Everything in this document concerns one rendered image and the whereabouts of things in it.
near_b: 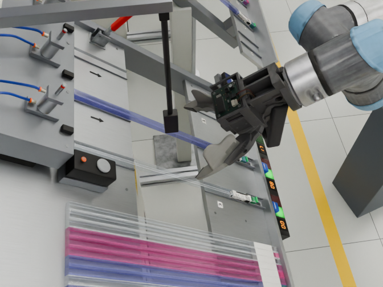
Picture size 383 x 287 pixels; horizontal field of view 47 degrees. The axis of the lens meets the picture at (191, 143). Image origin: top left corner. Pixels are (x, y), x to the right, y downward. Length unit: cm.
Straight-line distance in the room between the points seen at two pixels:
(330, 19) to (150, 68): 44
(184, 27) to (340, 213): 103
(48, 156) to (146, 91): 154
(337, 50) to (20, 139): 45
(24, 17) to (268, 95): 36
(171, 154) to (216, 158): 125
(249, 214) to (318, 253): 86
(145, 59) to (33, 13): 54
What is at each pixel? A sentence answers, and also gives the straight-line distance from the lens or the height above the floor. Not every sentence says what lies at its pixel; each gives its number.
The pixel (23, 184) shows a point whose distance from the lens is 68.
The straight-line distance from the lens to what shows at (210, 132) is 104.
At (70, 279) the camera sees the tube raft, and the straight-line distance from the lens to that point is 65.
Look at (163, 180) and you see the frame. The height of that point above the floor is 31.
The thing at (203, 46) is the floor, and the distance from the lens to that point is 238.
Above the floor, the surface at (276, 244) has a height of 73.
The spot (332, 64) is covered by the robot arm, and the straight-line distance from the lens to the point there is 66.
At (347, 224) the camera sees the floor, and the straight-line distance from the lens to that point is 192.
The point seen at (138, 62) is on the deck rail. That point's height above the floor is 92.
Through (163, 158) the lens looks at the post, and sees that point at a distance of 195.
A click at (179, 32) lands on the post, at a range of 135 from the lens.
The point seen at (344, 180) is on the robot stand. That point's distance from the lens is 189.
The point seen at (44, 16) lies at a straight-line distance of 52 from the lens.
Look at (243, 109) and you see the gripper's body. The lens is 66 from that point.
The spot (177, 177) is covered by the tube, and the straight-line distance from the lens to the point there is 86.
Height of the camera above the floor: 167
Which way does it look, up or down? 57 degrees down
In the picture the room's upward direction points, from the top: straight up
